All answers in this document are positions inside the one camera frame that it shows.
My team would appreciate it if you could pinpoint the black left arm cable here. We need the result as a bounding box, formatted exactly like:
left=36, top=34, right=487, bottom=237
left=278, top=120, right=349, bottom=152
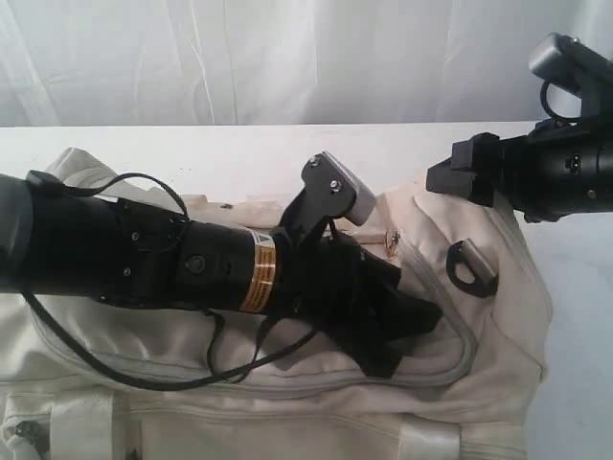
left=21, top=170, right=331, bottom=392

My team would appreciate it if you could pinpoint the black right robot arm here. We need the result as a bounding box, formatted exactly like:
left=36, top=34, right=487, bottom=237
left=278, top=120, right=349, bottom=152
left=425, top=118, right=612, bottom=223

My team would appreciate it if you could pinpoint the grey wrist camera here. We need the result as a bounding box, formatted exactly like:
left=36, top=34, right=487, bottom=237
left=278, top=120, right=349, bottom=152
left=278, top=151, right=376, bottom=253
left=529, top=33, right=612, bottom=124

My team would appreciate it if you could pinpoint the cream fabric duffel bag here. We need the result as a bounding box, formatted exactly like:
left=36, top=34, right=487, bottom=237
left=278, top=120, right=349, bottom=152
left=1, top=149, right=552, bottom=459

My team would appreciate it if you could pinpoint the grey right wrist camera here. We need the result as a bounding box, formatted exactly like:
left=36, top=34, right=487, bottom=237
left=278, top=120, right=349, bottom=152
left=529, top=33, right=612, bottom=124

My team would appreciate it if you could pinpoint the white backdrop curtain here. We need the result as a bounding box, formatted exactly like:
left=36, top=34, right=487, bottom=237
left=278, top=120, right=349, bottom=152
left=1, top=1, right=612, bottom=127

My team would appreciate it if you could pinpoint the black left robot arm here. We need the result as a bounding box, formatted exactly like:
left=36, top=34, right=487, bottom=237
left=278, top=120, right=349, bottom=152
left=1, top=171, right=442, bottom=389

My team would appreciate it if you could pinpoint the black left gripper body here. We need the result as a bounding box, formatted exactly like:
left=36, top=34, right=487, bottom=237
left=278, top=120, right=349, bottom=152
left=267, top=232, right=402, bottom=330

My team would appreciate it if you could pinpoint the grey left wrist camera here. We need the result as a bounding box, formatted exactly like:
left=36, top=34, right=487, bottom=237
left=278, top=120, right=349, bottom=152
left=278, top=151, right=376, bottom=253

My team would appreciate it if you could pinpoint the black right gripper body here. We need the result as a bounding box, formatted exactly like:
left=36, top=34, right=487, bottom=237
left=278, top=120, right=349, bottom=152
left=498, top=121, right=575, bottom=223

